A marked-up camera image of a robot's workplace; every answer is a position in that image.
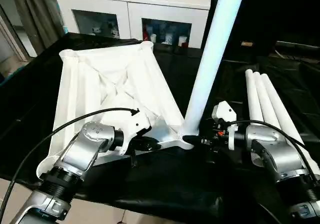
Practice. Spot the black mat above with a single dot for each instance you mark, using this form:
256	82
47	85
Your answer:
162	179

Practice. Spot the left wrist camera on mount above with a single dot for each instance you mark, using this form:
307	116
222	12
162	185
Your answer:
135	124

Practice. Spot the black speaker with gold label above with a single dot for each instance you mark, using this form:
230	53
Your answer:
257	14

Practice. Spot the white cup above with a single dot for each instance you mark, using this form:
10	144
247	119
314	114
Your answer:
154	38
183	41

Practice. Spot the white plastic table leg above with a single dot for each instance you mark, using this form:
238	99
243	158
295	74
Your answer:
262	94
212	59
273	94
252	94

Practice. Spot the grey curtain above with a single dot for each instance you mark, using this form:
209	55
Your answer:
37	16

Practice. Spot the dark metal bar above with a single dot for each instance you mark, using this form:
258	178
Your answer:
297	44

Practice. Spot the white plastic table top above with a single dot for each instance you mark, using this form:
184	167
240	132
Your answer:
100	71

